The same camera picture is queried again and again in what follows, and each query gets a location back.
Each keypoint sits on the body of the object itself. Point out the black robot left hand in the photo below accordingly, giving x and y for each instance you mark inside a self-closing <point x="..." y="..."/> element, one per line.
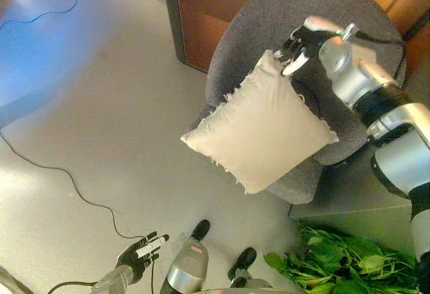
<point x="139" y="257"/>

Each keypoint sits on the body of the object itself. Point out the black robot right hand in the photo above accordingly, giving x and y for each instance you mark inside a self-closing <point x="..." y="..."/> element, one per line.
<point x="309" y="39"/>

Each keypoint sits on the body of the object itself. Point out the white fringed pillow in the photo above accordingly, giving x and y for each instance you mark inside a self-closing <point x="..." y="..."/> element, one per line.
<point x="262" y="123"/>

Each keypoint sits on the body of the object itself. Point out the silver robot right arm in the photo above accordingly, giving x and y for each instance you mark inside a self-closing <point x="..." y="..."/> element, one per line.
<point x="356" y="76"/>

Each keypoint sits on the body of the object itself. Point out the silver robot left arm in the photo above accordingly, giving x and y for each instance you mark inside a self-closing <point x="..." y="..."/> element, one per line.
<point x="111" y="282"/>

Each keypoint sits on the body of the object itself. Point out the grey fabric armchair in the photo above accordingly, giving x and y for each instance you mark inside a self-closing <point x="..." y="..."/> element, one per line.
<point x="268" y="15"/>

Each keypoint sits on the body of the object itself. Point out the robot right leg black foot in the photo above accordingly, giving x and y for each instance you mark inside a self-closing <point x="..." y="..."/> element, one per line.
<point x="243" y="260"/>

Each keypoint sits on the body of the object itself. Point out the wooden cabinet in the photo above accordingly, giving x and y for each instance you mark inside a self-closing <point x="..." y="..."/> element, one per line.
<point x="201" y="5"/>

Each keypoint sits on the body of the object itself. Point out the green leafy plant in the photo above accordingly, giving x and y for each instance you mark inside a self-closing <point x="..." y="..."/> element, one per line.
<point x="336" y="267"/>

